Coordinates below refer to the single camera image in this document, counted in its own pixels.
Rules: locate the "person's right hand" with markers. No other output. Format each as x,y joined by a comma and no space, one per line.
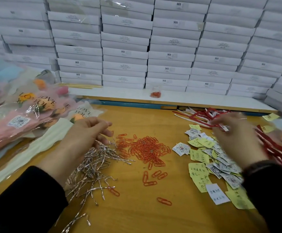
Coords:
240,140

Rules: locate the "person's left hand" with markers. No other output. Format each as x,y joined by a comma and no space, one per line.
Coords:
78,143

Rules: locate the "pile of red ribbons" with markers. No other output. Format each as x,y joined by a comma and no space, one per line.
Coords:
204,116

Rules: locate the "cream orange rose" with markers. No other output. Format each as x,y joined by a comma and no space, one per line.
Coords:
34,148

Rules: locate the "pile of yellow white tags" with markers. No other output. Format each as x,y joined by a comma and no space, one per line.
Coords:
201,167

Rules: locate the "pile of flowers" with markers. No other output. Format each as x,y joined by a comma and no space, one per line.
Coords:
15,123

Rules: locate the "person's right forearm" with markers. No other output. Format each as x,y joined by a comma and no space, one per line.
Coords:
274,196

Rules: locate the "person's left forearm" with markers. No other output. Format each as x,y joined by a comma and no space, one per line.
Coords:
17,203

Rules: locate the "pile of silver twist ties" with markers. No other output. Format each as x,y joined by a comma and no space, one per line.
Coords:
90,172

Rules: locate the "long white board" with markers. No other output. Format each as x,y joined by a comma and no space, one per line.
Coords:
204,100

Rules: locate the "slanted stack of white boxes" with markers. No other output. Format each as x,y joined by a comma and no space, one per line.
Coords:
281,94

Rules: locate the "pile of orange paper clips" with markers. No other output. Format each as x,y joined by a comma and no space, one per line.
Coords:
146,148

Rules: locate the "small bag of red clips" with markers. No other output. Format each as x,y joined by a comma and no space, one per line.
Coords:
155,94

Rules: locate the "wall of stacked white boxes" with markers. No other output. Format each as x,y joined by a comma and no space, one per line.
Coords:
131,41

